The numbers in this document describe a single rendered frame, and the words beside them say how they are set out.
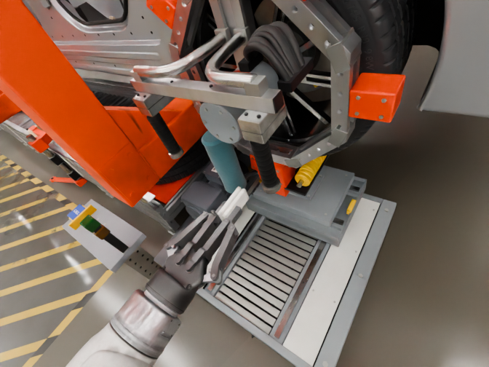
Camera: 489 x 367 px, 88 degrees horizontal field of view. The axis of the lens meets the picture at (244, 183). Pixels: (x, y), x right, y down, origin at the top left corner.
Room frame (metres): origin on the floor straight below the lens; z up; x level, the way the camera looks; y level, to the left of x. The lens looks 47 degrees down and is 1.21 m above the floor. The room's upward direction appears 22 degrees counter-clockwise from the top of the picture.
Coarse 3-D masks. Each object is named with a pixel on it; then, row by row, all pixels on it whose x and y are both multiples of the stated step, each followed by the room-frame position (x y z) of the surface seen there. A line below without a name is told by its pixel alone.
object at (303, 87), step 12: (264, 0) 0.87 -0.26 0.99; (264, 12) 0.88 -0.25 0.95; (264, 24) 0.88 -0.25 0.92; (288, 24) 0.80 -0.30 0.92; (312, 24) 0.76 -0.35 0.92; (300, 36) 0.74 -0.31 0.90; (312, 48) 0.74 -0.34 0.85; (324, 60) 0.73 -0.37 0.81; (276, 72) 0.87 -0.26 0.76; (300, 84) 0.80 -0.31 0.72
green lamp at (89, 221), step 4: (88, 216) 0.64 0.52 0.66; (84, 220) 0.63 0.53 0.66; (88, 220) 0.62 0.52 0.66; (92, 220) 0.62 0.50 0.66; (96, 220) 0.62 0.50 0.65; (80, 224) 0.62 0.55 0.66; (84, 224) 0.61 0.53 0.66; (88, 224) 0.61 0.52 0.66; (92, 224) 0.61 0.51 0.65; (96, 224) 0.62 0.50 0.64; (100, 224) 0.62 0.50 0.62; (88, 228) 0.60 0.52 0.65; (92, 228) 0.61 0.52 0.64; (96, 228) 0.61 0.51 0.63
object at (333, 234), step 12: (360, 180) 0.71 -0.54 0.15; (252, 192) 0.89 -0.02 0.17; (348, 192) 0.67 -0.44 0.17; (360, 192) 0.64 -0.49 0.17; (252, 204) 0.82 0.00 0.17; (264, 204) 0.80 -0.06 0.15; (348, 204) 0.62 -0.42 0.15; (276, 216) 0.71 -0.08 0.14; (288, 216) 0.68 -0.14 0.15; (300, 216) 0.66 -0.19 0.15; (336, 216) 0.57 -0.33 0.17; (348, 216) 0.55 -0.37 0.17; (300, 228) 0.61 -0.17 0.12; (312, 228) 0.56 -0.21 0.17; (324, 228) 0.55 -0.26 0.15; (336, 228) 0.52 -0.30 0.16; (324, 240) 0.52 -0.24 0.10; (336, 240) 0.48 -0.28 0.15
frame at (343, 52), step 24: (192, 0) 0.73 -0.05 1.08; (288, 0) 0.53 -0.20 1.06; (312, 0) 0.54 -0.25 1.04; (192, 24) 0.81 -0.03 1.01; (336, 24) 0.50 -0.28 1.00; (192, 48) 0.86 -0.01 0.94; (336, 48) 0.46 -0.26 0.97; (360, 48) 0.48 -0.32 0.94; (192, 72) 0.88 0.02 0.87; (336, 72) 0.46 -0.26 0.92; (336, 96) 0.46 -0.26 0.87; (336, 120) 0.46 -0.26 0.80; (240, 144) 0.73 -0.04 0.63; (312, 144) 0.52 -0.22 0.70; (336, 144) 0.46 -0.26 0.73
